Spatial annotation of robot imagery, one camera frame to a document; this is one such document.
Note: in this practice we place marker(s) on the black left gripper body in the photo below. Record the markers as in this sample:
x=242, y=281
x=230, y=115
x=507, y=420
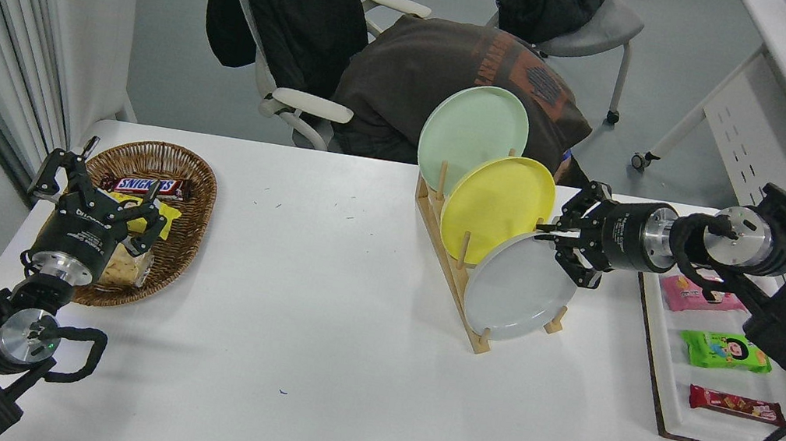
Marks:
x=79, y=238

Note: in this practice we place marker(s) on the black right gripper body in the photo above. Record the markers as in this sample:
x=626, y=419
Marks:
x=623, y=237

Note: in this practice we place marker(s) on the grey plate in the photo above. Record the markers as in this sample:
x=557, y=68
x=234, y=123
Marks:
x=512, y=291

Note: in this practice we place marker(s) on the yellow plate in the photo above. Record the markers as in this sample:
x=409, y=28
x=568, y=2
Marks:
x=493, y=209

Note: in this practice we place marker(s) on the wooden plate rack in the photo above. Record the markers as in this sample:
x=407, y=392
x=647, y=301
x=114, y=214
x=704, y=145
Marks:
x=481, y=343

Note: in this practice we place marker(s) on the pale green plate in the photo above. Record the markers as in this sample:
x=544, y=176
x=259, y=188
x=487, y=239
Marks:
x=470, y=134

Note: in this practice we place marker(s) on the yellow snack pack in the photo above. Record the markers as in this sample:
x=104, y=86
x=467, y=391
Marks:
x=170, y=211

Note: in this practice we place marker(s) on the brown wicker basket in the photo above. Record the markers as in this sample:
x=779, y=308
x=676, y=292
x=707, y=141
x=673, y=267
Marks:
x=192, y=220

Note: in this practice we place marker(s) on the Snickers chocolate bar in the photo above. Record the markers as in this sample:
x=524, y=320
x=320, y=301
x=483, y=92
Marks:
x=146, y=185

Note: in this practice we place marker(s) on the clear bag of crackers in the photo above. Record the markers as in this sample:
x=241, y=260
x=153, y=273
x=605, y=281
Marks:
x=125, y=269

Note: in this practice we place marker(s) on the pink snack pack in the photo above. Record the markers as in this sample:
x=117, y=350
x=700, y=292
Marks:
x=700, y=298

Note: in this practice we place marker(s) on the white rectangular tray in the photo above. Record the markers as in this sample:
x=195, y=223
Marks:
x=663, y=358

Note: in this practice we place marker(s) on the green snack pack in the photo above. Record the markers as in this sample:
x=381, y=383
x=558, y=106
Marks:
x=723, y=352

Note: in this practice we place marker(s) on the grey wheeled chair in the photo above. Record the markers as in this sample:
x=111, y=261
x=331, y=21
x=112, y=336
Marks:
x=596, y=32

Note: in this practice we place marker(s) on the red snack bar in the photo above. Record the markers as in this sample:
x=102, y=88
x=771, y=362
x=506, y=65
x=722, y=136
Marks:
x=735, y=403

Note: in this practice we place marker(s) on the person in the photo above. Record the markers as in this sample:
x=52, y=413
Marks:
x=449, y=64

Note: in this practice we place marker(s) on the white office chair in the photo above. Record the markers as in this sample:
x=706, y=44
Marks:
x=316, y=106

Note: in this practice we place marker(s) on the black jacket on grey chair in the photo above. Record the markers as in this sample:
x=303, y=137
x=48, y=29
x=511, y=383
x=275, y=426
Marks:
x=554, y=1

